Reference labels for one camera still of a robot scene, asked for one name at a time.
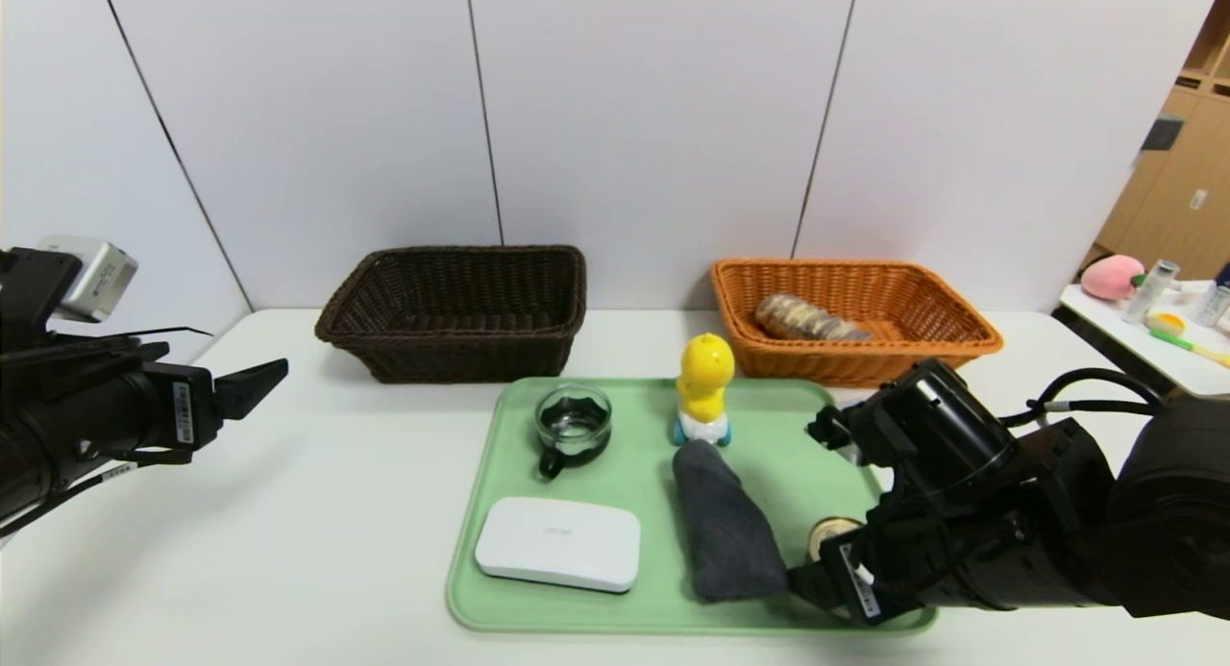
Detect light green plastic tray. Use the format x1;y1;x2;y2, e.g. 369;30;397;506
446;376;939;636

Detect dark brown wicker basket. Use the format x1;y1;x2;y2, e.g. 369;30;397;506
315;246;587;385

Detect orange wicker basket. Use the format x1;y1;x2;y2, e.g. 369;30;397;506
709;259;1005;390

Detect brown striped bread roll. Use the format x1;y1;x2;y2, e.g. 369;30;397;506
754;293;873;342

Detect yellow and green toothbrush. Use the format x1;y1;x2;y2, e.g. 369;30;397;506
1145;312;1230;369

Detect yellow duck toy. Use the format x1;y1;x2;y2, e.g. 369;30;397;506
671;333;736;448

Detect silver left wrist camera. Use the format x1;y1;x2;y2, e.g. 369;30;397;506
38;234;139;323

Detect pink peach plush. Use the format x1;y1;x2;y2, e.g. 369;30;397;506
1080;255;1146;303

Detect glass cup with black holder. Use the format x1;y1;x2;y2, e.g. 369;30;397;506
534;384;613;481

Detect green labelled cat food can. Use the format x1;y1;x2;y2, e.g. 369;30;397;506
807;517;866;561

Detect dark grey rolled towel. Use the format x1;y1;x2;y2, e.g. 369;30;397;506
671;440;791;604

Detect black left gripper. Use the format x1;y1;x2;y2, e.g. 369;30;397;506
67;358;289;465

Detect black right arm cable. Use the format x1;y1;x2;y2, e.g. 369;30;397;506
999;368;1169;427

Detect white side table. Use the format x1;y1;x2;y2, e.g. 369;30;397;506
1057;282;1230;400

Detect light wooden cabinet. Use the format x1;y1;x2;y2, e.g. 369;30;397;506
1094;0;1230;283

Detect white rectangular box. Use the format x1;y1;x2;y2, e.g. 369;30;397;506
475;496;642;594

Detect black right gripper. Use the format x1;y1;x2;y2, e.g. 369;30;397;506
786;513;981;628

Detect clear plastic bottle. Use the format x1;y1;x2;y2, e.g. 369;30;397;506
1121;260;1179;326
1192;284;1230;329

